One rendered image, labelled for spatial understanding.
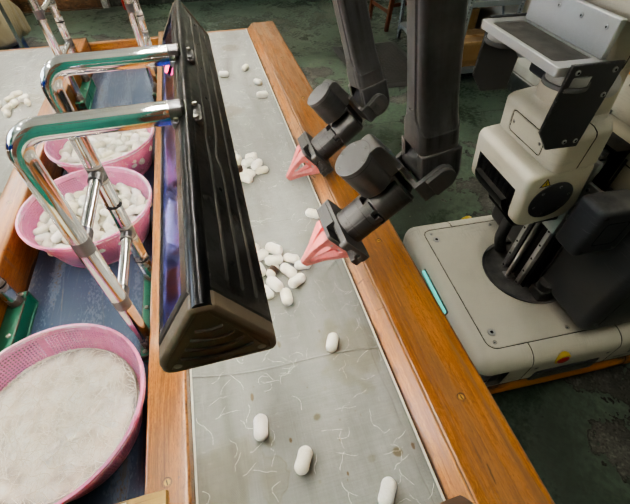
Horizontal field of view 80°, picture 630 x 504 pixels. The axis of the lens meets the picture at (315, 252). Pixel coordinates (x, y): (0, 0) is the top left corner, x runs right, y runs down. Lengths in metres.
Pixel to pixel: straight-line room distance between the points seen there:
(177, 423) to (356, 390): 0.25
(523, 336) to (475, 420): 0.75
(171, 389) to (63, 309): 0.36
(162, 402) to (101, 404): 0.11
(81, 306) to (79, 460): 0.32
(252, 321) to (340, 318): 0.41
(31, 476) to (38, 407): 0.09
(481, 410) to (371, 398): 0.15
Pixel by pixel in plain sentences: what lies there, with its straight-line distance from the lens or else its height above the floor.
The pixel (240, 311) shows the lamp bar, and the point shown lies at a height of 1.09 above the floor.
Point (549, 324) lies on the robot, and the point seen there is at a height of 0.28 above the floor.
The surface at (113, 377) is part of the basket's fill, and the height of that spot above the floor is 0.73.
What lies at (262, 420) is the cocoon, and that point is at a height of 0.76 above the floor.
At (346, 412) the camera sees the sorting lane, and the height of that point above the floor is 0.74.
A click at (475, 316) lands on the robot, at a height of 0.28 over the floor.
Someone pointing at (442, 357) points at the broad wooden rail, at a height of 0.76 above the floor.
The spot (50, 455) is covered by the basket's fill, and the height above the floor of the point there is 0.73.
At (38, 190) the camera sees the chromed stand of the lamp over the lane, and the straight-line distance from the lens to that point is 0.47.
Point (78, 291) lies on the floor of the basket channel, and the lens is 0.90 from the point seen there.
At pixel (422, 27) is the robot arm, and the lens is 0.47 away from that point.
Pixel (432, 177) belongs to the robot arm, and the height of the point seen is 0.98.
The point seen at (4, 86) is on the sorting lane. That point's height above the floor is 0.74.
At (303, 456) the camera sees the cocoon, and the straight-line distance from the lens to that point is 0.55.
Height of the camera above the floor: 1.29
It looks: 48 degrees down
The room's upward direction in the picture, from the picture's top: straight up
